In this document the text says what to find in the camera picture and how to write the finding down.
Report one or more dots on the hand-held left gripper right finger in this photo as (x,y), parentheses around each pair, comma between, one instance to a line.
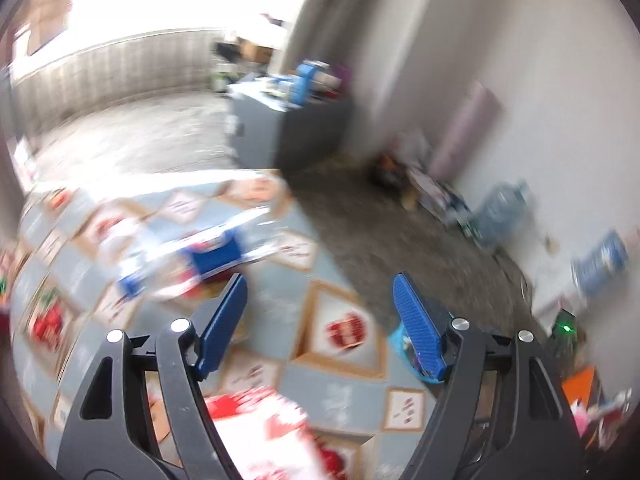
(417,330)

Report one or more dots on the balcony railing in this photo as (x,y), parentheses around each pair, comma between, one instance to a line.
(115,70)

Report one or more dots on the fruit print tablecloth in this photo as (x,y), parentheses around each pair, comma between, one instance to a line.
(340,395)

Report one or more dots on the blue plastic basket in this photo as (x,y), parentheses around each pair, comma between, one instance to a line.
(397,345)

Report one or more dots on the orange box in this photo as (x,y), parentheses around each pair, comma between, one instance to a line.
(580,387)

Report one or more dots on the red white snack bag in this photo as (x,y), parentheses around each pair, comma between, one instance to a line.
(260,425)

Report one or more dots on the pink floral roll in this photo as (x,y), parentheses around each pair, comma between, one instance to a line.
(467,125)

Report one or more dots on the grey cabinet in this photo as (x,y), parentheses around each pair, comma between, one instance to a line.
(310,130)

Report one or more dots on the blue label plastic bottle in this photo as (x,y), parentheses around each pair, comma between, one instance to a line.
(215,255)

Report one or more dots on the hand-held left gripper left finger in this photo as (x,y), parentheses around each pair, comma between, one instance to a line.
(222,330)

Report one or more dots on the blue white carton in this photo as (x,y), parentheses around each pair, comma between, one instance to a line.
(600,257)

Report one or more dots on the large clear water jug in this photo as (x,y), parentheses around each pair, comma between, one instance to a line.
(500,212)

